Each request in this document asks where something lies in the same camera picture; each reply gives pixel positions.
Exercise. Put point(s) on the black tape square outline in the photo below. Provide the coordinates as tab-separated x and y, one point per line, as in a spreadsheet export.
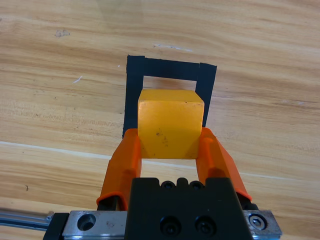
132	87

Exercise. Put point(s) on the aluminium profile bar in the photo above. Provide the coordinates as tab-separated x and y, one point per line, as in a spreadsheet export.
22	218

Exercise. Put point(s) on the yellow cube block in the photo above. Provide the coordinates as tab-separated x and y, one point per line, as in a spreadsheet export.
170	120

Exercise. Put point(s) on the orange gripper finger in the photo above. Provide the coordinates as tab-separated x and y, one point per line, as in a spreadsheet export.
217	162
122	162

